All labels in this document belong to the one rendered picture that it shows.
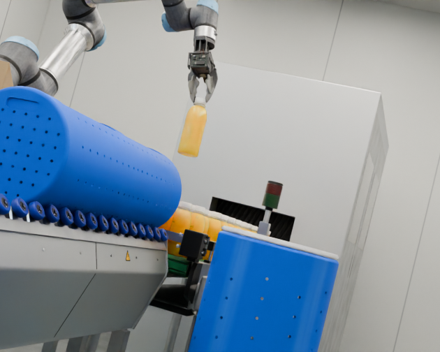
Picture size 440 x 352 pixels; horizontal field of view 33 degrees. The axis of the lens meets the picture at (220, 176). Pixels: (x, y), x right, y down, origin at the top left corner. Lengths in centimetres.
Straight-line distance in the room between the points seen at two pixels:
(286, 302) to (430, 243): 511
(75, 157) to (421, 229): 517
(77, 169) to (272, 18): 541
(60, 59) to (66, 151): 93
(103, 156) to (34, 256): 34
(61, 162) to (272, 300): 56
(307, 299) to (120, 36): 588
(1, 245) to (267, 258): 55
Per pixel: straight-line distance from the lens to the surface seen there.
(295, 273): 159
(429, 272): 666
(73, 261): 189
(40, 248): 173
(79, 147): 176
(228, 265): 162
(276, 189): 283
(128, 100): 712
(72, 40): 269
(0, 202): 158
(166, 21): 258
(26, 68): 242
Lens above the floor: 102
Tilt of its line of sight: 4 degrees up
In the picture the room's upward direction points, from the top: 15 degrees clockwise
